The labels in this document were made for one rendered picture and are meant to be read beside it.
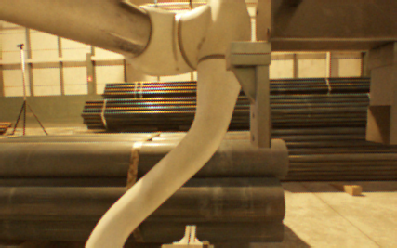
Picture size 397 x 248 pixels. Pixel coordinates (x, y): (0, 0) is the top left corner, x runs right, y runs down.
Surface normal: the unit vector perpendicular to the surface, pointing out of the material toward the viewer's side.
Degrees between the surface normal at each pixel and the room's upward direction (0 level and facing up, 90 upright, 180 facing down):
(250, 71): 90
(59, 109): 90
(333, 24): 90
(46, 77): 90
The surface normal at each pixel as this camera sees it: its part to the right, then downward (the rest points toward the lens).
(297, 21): 0.04, 0.07
